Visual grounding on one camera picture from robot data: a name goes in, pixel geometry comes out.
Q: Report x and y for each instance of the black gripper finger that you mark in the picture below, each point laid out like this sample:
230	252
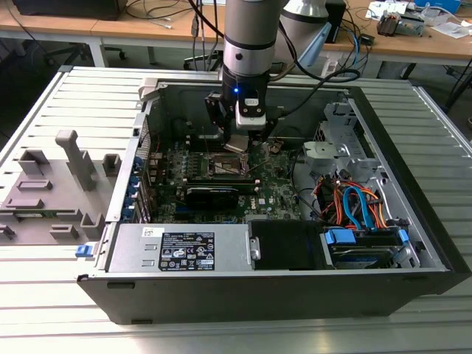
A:
215	108

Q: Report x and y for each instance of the silver CPU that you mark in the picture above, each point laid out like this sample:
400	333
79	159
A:
236	144

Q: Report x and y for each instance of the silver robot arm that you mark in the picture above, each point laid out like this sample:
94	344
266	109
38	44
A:
250	29

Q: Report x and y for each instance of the CPU socket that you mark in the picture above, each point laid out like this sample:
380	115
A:
232	162

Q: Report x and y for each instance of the black RAM slot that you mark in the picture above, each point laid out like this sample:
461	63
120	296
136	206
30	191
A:
249	189
221	180
249	184

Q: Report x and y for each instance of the copper finned CPU cooler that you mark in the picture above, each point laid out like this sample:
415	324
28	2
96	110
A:
387	26

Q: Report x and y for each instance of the black office chair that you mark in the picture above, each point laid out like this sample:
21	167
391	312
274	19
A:
195	59
73	51

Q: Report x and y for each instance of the silver coin battery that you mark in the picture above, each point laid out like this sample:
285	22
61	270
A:
275	149

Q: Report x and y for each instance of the graphics card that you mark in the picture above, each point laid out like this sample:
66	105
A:
210	199

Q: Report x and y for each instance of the green motherboard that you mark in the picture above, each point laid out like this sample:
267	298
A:
276	184

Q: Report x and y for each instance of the metal drive cage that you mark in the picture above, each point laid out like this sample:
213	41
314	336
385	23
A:
324	151

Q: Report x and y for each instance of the black rectangular box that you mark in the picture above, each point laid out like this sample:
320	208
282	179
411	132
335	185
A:
336	22

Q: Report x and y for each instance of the small black adapter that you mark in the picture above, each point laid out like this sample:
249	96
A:
367	38

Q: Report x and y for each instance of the black drive bay box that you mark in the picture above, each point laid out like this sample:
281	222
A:
287	245

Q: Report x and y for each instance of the white printed paper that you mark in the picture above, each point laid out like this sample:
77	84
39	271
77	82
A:
380	7

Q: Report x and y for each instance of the grey power supply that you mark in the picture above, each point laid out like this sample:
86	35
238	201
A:
125	247

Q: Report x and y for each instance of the wooden desk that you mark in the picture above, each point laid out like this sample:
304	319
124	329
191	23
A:
55	24

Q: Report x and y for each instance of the grey parts rack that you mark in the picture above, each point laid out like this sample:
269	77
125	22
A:
44	173

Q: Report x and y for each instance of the grey metal box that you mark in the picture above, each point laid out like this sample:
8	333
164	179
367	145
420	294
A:
413	26

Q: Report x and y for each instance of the blue case latch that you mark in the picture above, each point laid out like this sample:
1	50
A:
83	252

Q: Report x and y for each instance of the green circuit card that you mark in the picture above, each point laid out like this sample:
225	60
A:
44	214

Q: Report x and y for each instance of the hard disk in blue carrier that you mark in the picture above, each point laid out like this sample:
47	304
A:
354	256

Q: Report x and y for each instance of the blue flat box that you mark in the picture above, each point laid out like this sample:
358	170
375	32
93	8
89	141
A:
439	3

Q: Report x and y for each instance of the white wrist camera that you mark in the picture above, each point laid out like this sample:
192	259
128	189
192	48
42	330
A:
250	118

